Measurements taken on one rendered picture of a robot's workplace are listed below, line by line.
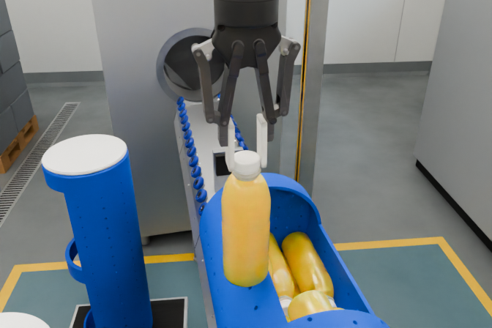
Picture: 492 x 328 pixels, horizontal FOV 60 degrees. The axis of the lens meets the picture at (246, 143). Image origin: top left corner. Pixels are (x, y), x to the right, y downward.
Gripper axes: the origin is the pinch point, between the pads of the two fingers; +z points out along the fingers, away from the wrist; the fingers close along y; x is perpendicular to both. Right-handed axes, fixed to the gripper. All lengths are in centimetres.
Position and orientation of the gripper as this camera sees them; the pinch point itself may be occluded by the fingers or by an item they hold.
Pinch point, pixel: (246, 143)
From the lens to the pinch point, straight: 58.5
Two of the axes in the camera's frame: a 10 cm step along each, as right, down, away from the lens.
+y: -9.8, 1.1, -1.9
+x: 2.2, 4.8, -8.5
